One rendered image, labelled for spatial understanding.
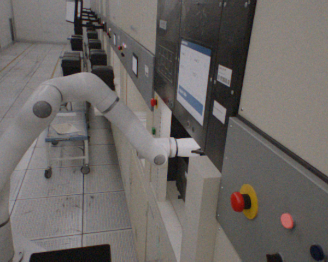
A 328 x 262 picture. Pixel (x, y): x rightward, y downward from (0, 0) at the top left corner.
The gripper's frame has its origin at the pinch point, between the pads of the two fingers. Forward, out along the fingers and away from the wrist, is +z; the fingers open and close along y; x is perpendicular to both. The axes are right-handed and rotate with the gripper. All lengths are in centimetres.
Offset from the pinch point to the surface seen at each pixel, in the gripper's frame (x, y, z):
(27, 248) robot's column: -47, -5, -77
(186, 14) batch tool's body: 52, 13, -19
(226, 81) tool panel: 39, 49, -19
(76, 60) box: -27, -371, -64
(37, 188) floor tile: -124, -183, -102
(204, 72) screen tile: 38, 34, -19
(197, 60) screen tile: 41, 27, -19
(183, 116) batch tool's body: 20.4, 19.0, -18.7
